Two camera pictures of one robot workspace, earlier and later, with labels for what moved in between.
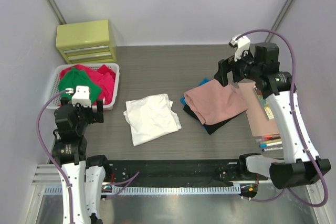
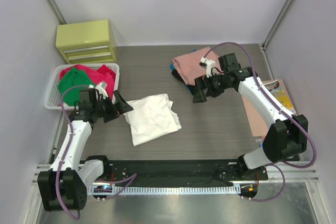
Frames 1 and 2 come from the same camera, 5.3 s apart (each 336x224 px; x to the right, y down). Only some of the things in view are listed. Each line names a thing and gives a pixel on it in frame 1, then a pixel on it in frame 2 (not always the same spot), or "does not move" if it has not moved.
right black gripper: (226, 69) -> (203, 87)
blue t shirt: (182, 99) -> (191, 87)
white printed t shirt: (150, 117) does not move
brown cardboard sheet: (260, 124) does not move
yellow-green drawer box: (90, 42) does not move
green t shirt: (73, 77) does not move
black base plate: (175, 173) does not move
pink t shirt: (214, 102) -> (189, 66)
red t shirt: (103, 76) does not move
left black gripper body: (92, 114) -> (110, 109)
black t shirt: (212, 128) -> (191, 88)
